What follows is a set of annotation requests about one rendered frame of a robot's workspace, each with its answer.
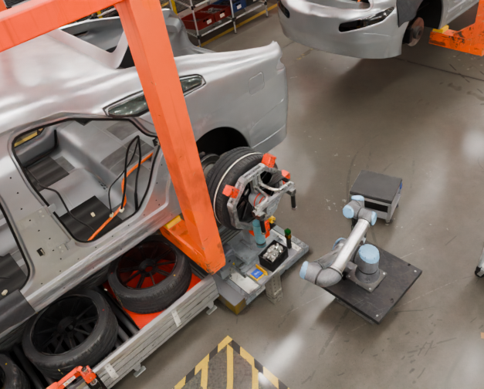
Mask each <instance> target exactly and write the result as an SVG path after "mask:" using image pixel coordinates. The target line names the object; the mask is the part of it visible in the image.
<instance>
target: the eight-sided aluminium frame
mask: <svg viewBox="0 0 484 389"><path fill-rule="evenodd" d="M263 171H267V172H270V173H273V174H275V173H279V174H282V171H281V170H279V169H277V168H275V167H268V166H266V165H265V164H263V163H259V164H257V165H256V166H255V167H254V168H252V169H251V170H250V171H248V172H246V173H245V174H244V175H243V176H241V177H240V178H239V179H238V180H237V183H236V186H235V188H237V189H239V194H238V196H237V198H230V199H229V200H228V204H227V208H228V213H229V217H230V221H231V224H232V226H234V227H235V228H238V229H245V230H251V231H253V227H252V222H253V221H254V220H256V219H257V218H255V219H254V220H252V221H251V222H250V223H247V222H240V221H239V217H238V213H237V209H236V206H237V204H238V202H239V199H240V198H241V196H242V192H243V191H244V189H245V186H246V185H247V184H248V183H249V182H250V181H251V180H252V179H253V178H256V177H257V176H258V175H259V174H261V173H262V172H263ZM282 186H283V181H282V180H281V181H279V182H278V183H276V184H275V188H280V187H282ZM273 214H274V213H272V214H271V215H267V214H266V213H265V218H264V221H266V220H267V219H269V218H271V216H272V215H273Z"/></svg>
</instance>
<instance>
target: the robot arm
mask: <svg viewBox="0 0 484 389"><path fill-rule="evenodd" d="M343 214H344V216H345V217H346V218H352V225H351V231H352V232H351V233H350V235H349V237H348V238H347V239H346V238H339V239H338V240H336V242H335V244H334V246H333V251H331V252H328V253H327V254H326V255H324V256H322V257H320V258H318V259H317V260H315V261H314V262H304V263H303V265H302V267H301V270H300V277H301V278H303V279H305V280H307V281H309V282H311V283H313V284H315V285H317V286H320V287H328V286H332V285H334V284H336V283H338V282H339V281H340V280H341V278H342V276H343V275H342V272H343V270H344V268H345V267H346V265H347V263H348V262H352V263H354V264H356V265H358V266H357V268H356V269H355V276H356V278H357V279H358V280H359V281H360V282H363V283H366V284H371V283H374V282H377V281H378V280H379V278H380V270H379V268H378V263H379V251H378V250H377V248H376V247H375V246H373V245H368V244H366V245H359V244H360V241H361V240H363V243H365V240H366V235H367V233H366V231H367V230H368V228H369V227H370V226H373V225H374V224H375V222H376V220H377V213H376V212H373V211H370V210H367V209H366V208H364V197H363V196H361V195H355V196H352V197H351V202H350V203H349V204H347V205H345V207H344V208H343ZM352 226H353V229H352Z"/></svg>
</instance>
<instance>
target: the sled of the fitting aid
mask: <svg viewBox="0 0 484 389"><path fill-rule="evenodd" d="M277 242H279V243H282V242H284V241H283V239H282V238H279V239H278V240H277ZM235 257H236V261H235V262H234V263H233V264H232V265H231V266H230V267H231V268H233V269H234V270H235V271H236V272H237V273H239V274H240V275H241V276H243V277H244V278H246V277H247V275H246V273H247V272H248V271H249V270H250V269H251V268H253V267H254V266H255V265H256V264H257V263H259V257H257V258H255V259H254V260H253V261H252V262H250V263H249V264H248V265H247V264H246V263H245V262H243V261H242V260H241V259H240V258H238V257H237V256H235Z"/></svg>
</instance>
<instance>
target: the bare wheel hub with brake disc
mask: <svg viewBox="0 0 484 389"><path fill-rule="evenodd" d="M219 158H220V157H219V156H218V155H216V154H209V155H207V156H205V157H203V158H202V159H201V160H200V162H201V166H202V170H203V173H204V176H205V180H206V178H207V176H208V173H209V172H210V170H211V169H212V167H213V166H214V164H215V163H216V161H218V159H219Z"/></svg>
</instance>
